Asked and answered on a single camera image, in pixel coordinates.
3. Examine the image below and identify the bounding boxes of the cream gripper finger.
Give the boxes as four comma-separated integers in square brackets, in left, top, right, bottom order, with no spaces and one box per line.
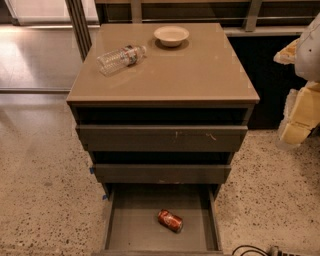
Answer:
[273,39,298,65]
[279,82,320,146]

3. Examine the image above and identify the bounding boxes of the red coke can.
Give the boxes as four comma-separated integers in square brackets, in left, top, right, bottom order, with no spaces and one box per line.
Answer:
[157,209,183,233]

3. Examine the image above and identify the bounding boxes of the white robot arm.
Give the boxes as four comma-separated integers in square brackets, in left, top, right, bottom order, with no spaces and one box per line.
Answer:
[273,14,320,149]

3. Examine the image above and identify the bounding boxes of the grey drawer cabinet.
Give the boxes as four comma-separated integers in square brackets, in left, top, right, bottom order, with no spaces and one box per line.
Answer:
[65,22,261,201]

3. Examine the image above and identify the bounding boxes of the grey open bottom drawer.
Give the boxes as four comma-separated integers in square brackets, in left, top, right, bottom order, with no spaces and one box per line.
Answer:
[92,184,225,256]

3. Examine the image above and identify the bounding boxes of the grey top drawer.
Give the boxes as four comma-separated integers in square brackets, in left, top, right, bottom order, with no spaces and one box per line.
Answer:
[76,125,247,152]

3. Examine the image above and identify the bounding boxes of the grey middle drawer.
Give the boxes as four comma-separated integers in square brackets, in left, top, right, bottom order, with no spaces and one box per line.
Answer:
[92,164,231,184]

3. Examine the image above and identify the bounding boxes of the white bowl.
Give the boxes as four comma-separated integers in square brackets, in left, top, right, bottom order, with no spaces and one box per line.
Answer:
[154,26,189,48]

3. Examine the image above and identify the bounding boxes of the clear plastic water bottle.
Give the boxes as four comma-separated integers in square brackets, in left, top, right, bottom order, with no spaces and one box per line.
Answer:
[96,45,147,76]

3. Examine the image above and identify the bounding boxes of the grey metal railing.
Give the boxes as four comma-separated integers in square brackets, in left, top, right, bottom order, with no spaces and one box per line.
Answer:
[65,0,320,62]

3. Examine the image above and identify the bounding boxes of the black cable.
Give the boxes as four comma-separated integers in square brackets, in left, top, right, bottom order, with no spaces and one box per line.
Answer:
[231,245,303,256]

